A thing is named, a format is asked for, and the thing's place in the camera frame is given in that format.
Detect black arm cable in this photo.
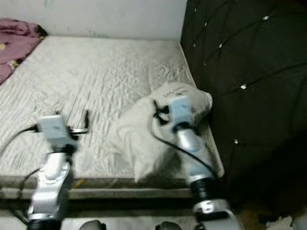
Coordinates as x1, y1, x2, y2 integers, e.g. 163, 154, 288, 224
151, 115, 216, 178
0, 125, 39, 226

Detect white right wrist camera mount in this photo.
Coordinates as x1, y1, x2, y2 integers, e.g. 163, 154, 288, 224
170, 95, 195, 126

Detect grey robot right leg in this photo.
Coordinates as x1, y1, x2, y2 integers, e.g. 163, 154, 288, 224
156, 221, 183, 230

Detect grey robot left leg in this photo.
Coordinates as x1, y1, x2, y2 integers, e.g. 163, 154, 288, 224
79, 220, 101, 230

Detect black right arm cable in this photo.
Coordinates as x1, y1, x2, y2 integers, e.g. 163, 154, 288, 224
151, 115, 216, 178

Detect grey robot leg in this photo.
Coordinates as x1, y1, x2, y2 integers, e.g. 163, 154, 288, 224
79, 220, 101, 230
156, 221, 183, 230

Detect purple cartoon print quilt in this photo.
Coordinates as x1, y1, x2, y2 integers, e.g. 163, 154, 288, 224
0, 18, 47, 86

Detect white crumpled rag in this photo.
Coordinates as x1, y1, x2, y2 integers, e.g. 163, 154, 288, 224
259, 215, 295, 230

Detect white quilted mattress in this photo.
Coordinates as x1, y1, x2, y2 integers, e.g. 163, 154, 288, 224
0, 36, 226, 199

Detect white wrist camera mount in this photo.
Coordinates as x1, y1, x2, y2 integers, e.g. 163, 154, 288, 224
170, 95, 195, 126
36, 114, 75, 147

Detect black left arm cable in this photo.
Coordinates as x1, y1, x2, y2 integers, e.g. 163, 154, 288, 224
0, 125, 39, 226

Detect black tufted headboard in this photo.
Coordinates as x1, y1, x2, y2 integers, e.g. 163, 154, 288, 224
180, 0, 307, 202

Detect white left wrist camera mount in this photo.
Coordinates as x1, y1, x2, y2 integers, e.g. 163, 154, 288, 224
36, 114, 75, 147

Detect white printed pillow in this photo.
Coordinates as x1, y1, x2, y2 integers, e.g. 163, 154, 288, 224
108, 81, 225, 184

